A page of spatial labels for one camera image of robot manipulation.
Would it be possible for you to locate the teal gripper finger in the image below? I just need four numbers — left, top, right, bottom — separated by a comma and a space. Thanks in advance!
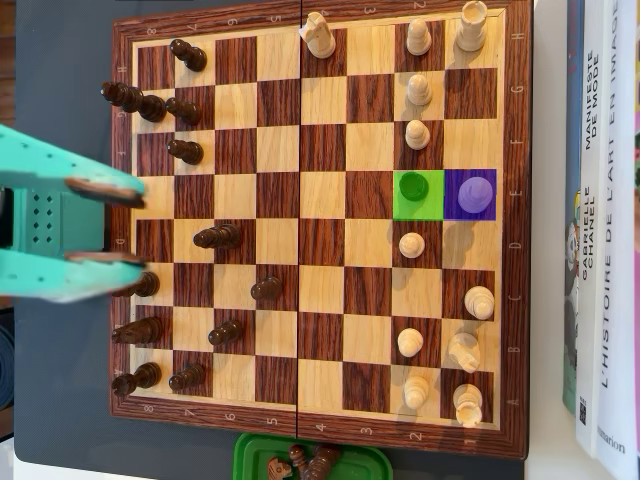
0, 249, 147, 305
0, 124, 148, 210

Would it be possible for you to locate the dark wooden pawn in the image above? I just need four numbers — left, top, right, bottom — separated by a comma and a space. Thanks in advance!
164, 96, 203, 126
398, 171, 430, 203
207, 319, 245, 347
249, 275, 284, 303
166, 138, 205, 166
168, 363, 207, 394
168, 38, 209, 73
288, 444, 310, 475

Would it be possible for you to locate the light wooden king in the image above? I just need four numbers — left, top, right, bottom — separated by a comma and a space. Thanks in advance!
457, 176, 495, 214

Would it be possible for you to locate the dark pawn left edge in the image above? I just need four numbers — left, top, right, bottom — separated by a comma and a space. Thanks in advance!
112, 271, 161, 300

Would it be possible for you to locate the dark wooden king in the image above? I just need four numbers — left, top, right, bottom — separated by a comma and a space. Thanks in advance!
99, 81, 169, 124

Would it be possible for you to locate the dark wooden knight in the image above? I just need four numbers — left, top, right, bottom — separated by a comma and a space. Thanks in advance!
110, 316, 165, 347
266, 455, 295, 480

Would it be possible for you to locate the dark blue round object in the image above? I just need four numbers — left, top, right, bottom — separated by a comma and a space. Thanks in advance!
0, 324, 16, 411

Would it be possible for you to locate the dark wooden rook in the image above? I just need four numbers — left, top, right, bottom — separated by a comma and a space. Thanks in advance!
110, 362, 164, 399

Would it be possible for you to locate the dark wooden queen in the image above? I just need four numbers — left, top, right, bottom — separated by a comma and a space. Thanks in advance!
192, 223, 245, 251

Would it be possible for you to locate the wooden chessboard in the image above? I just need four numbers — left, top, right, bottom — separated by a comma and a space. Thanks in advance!
108, 0, 531, 462

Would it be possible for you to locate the green plastic tray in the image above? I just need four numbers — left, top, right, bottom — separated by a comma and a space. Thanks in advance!
233, 432, 394, 480

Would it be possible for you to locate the light wooden knight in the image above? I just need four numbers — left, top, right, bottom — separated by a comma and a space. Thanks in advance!
447, 332, 482, 374
298, 11, 337, 60

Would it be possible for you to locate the light wooden pawn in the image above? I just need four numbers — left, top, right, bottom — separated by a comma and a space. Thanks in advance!
404, 119, 431, 151
405, 18, 433, 57
404, 73, 434, 107
397, 327, 425, 358
403, 375, 431, 409
398, 232, 427, 260

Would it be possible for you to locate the light wooden rook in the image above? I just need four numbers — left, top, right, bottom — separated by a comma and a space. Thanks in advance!
452, 383, 485, 429
455, 0, 489, 53

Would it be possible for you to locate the white Gabrielle Chanel book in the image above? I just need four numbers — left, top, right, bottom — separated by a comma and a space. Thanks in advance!
574, 0, 609, 459

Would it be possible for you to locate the white art history book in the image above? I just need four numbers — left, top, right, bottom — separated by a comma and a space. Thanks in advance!
594, 0, 640, 480

